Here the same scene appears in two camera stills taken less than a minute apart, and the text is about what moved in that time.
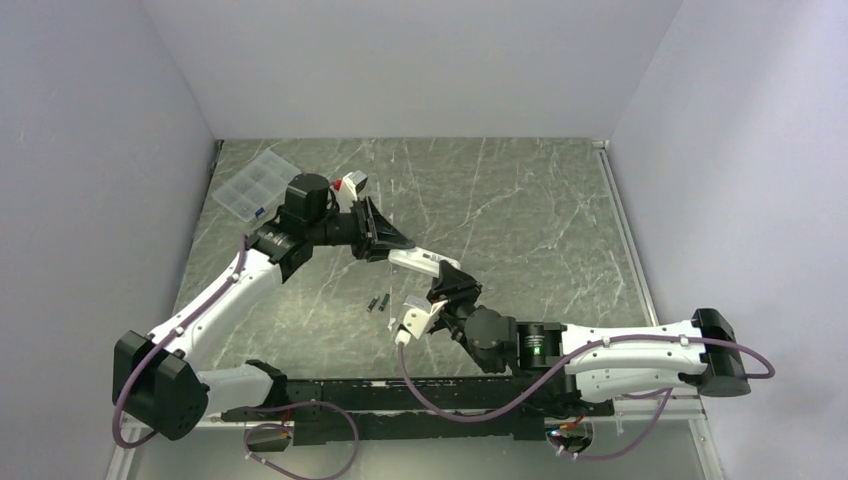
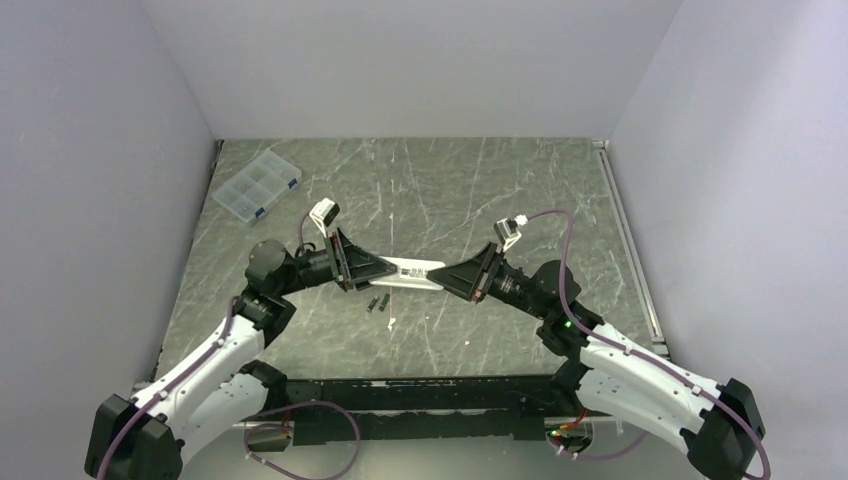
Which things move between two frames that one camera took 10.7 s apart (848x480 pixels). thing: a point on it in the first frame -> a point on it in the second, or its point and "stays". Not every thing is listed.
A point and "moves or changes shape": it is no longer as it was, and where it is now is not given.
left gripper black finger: x=388 y=236 -> x=362 y=266
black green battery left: x=372 y=303 stays
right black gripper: x=455 y=286 -> x=465 y=280
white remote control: x=420 y=259 moves or changes shape
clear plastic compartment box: x=255 y=191 stays
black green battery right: x=384 y=303 stays
